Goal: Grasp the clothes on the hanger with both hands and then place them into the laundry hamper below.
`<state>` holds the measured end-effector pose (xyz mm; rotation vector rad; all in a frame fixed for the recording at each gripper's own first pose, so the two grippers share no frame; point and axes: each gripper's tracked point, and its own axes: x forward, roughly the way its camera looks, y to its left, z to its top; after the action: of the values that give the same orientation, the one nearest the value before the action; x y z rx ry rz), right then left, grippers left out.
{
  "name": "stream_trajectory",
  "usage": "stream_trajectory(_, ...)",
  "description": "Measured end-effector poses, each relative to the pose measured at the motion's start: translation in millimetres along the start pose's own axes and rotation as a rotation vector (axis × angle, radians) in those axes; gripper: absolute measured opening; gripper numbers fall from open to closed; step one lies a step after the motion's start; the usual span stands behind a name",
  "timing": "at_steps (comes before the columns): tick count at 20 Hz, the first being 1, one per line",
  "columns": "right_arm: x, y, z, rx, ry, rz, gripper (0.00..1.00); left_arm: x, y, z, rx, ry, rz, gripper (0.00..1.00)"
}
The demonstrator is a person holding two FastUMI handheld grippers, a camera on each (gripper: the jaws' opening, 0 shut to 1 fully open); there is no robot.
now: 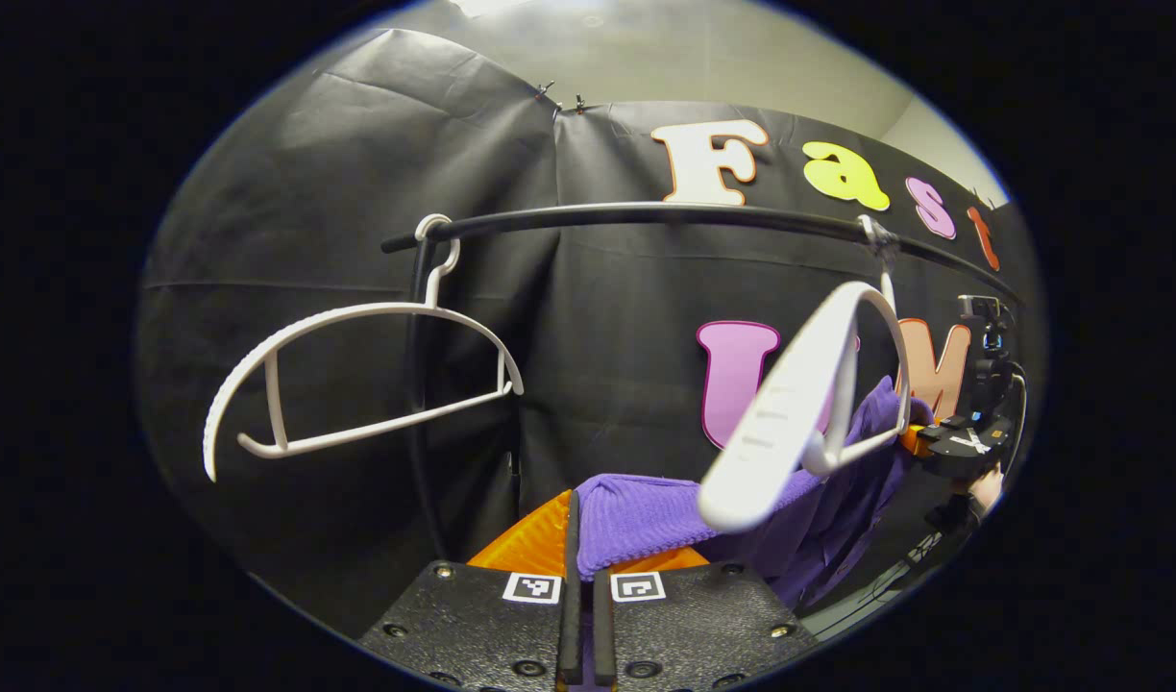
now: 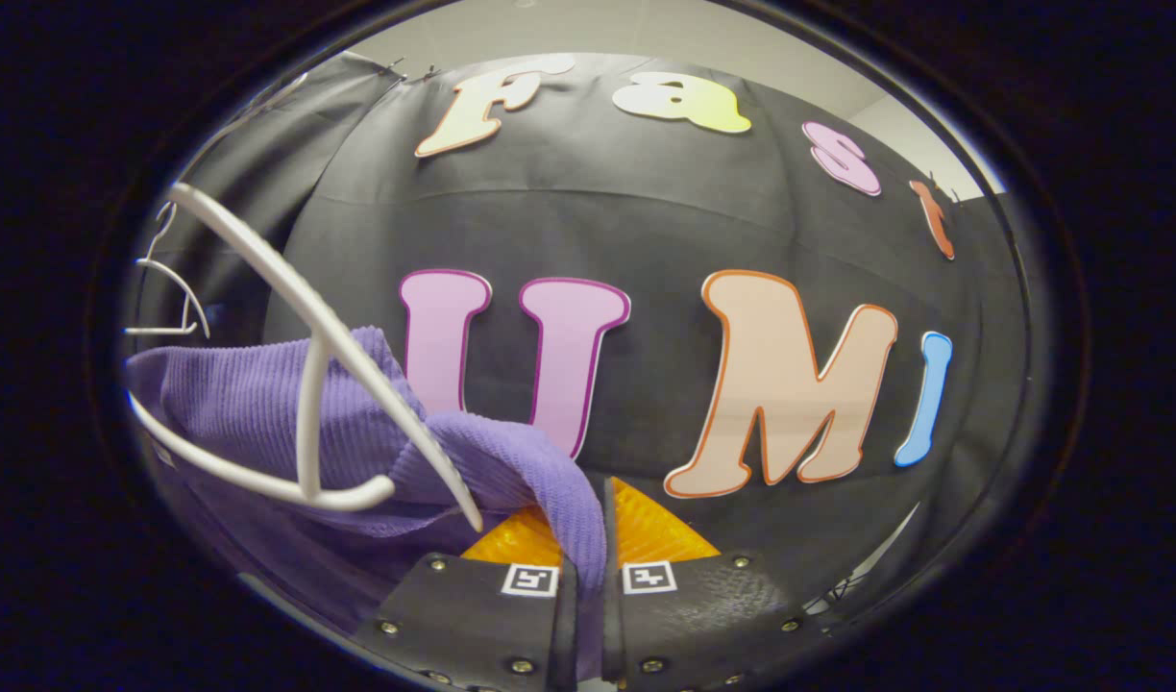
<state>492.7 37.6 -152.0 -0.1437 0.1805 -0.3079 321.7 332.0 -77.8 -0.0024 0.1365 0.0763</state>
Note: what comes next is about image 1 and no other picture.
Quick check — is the black metal clothes rack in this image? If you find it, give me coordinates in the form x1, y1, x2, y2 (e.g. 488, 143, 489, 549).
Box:
380, 202, 1023, 563

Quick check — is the white plastic hanger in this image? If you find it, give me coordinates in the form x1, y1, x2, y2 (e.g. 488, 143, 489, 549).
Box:
696, 213, 914, 534
202, 213, 526, 483

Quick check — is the purple shirt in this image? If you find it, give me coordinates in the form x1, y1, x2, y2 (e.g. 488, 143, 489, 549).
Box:
574, 375, 935, 611

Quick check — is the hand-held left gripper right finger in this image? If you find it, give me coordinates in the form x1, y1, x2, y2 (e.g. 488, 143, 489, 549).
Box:
593, 546, 821, 691

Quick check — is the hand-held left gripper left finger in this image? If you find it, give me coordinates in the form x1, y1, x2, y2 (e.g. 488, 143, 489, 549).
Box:
357, 488, 585, 691

